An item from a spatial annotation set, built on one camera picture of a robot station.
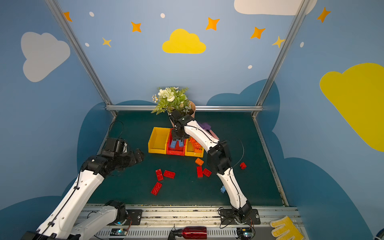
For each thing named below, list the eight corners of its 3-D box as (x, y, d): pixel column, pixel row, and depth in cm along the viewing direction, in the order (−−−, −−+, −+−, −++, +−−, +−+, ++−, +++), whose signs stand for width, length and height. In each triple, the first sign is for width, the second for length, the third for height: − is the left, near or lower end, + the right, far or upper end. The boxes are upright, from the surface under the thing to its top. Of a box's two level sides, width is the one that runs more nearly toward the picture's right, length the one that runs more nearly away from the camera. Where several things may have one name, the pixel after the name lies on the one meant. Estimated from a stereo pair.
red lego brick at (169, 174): (163, 176, 90) (162, 175, 88) (165, 171, 92) (164, 169, 90) (174, 179, 89) (173, 177, 87) (175, 173, 91) (175, 172, 89)
